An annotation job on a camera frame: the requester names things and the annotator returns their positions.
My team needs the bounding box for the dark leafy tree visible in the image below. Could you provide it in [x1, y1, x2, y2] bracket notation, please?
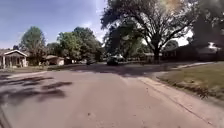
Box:
[103, 23, 151, 62]

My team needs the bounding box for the black car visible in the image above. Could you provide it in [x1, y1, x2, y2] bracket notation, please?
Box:
[106, 56, 120, 67]

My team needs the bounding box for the green tree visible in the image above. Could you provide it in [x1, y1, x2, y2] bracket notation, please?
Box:
[56, 31, 83, 62]
[72, 26, 105, 63]
[18, 26, 47, 66]

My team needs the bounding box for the large spreading tree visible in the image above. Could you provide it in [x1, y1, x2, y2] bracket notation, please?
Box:
[99, 0, 201, 64]

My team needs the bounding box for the white porch house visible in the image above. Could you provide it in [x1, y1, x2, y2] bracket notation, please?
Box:
[0, 49, 29, 69]

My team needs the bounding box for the grass verge under large tree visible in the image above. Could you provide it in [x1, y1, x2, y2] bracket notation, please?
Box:
[156, 62, 224, 101]

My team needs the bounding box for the dark house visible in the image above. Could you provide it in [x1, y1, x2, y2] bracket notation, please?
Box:
[161, 43, 224, 62]

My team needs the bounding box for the pale concrete kerb strip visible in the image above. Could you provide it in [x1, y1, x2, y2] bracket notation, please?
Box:
[138, 76, 224, 128]

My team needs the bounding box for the pale concrete driveway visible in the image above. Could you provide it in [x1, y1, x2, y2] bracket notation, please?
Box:
[171, 61, 216, 70]

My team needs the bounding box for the grey asphalt road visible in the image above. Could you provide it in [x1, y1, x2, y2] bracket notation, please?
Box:
[0, 63, 224, 128]

